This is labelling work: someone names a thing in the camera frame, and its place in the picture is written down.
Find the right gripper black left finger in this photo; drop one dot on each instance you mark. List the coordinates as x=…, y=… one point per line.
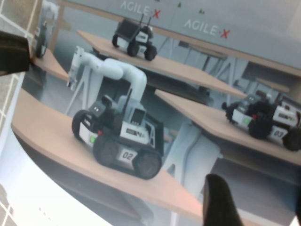
x=218, y=204

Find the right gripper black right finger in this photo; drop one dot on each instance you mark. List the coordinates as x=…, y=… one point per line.
x=298, y=216

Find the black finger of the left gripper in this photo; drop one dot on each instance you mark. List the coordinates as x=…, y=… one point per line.
x=14, y=54

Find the AgileX brochure with robot cover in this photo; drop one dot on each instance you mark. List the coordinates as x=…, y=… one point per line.
x=176, y=70

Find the checked tablecloth with white grid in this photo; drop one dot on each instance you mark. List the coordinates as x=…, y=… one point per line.
x=16, y=16

